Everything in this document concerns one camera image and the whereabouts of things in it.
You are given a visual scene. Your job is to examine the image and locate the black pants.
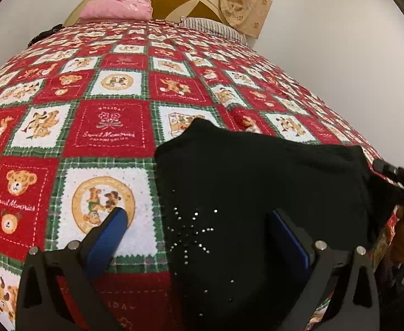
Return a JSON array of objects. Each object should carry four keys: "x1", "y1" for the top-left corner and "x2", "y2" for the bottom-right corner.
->
[{"x1": 154, "y1": 117, "x2": 404, "y2": 331}]

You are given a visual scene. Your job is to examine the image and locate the person's dark clothing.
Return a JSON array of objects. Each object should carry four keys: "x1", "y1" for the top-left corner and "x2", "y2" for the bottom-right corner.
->
[{"x1": 374, "y1": 258, "x2": 404, "y2": 321}]

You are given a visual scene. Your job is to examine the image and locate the pink pillow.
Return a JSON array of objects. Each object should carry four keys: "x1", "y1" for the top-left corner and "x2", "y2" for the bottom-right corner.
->
[{"x1": 79, "y1": 0, "x2": 152, "y2": 22}]

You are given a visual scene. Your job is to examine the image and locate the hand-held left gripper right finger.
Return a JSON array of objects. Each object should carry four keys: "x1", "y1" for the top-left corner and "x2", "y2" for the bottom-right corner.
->
[{"x1": 269, "y1": 209, "x2": 380, "y2": 331}]

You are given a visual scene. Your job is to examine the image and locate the beige patterned curtain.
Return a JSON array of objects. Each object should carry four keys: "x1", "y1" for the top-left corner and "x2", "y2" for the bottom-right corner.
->
[{"x1": 130, "y1": 0, "x2": 282, "y2": 38}]

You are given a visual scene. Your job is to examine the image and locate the black object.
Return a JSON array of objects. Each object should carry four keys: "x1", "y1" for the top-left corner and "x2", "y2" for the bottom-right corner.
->
[{"x1": 27, "y1": 24, "x2": 63, "y2": 46}]

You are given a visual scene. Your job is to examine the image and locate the red checked printed blanket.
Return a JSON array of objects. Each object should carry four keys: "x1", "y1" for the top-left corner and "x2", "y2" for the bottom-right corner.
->
[{"x1": 0, "y1": 19, "x2": 401, "y2": 331}]

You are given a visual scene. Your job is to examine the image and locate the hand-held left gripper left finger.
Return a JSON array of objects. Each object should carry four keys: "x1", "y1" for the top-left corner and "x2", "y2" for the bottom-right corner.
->
[{"x1": 16, "y1": 207, "x2": 128, "y2": 331}]

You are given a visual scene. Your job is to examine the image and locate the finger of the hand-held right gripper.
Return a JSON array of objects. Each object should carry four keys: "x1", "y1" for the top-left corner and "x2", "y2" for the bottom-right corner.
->
[{"x1": 373, "y1": 159, "x2": 404, "y2": 189}]

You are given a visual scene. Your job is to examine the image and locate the striped pillow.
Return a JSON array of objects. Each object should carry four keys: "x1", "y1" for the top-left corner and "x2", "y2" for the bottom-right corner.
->
[{"x1": 179, "y1": 17, "x2": 249, "y2": 46}]

